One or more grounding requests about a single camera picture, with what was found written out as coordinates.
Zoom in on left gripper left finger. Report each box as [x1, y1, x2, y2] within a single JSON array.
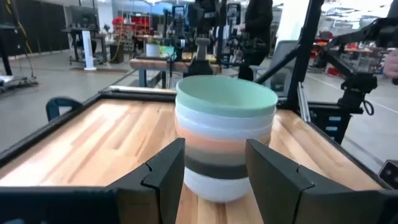
[[0, 138, 187, 224]]

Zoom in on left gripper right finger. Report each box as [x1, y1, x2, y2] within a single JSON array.
[[244, 139, 398, 224]]

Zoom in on black bowl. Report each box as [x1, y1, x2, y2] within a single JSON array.
[[183, 155, 249, 180]]

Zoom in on peach bowl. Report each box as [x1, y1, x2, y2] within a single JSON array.
[[175, 124, 272, 154]]

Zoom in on white bowl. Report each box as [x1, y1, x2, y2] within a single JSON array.
[[183, 167, 253, 203], [174, 116, 275, 141], [174, 102, 277, 131]]

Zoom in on mint green bowl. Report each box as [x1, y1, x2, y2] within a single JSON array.
[[175, 75, 279, 119]]

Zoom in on small black box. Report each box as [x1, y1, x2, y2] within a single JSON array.
[[378, 159, 398, 190]]

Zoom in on grey floor platform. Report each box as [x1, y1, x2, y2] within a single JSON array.
[[0, 73, 39, 93]]

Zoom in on grey chair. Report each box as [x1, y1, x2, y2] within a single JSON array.
[[253, 39, 299, 98]]

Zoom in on wooden workbench blue legs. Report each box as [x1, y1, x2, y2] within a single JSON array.
[[129, 57, 222, 88]]

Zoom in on person's hand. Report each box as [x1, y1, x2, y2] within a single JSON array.
[[382, 49, 398, 80]]

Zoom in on green container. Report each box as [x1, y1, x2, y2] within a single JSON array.
[[160, 45, 176, 60]]

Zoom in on grey and black stand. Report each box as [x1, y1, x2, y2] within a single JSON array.
[[183, 37, 216, 78]]

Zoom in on black partition curtain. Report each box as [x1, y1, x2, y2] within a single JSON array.
[[0, 0, 70, 58]]

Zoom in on red storage bins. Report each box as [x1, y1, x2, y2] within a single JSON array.
[[111, 15, 152, 35]]

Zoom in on black workbench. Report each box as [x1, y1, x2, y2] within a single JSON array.
[[62, 5, 108, 66]]

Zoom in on person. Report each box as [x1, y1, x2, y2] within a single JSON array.
[[242, 0, 275, 66]]

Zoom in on silver aluminium rail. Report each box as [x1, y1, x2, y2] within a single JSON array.
[[297, 81, 312, 123]]

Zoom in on dark blue arched bracket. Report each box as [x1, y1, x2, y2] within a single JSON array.
[[45, 96, 84, 123]]

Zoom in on white pedestal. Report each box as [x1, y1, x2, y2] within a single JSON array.
[[81, 30, 98, 72]]

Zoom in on black aluminium table frame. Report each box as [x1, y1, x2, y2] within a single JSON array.
[[0, 0, 394, 190]]

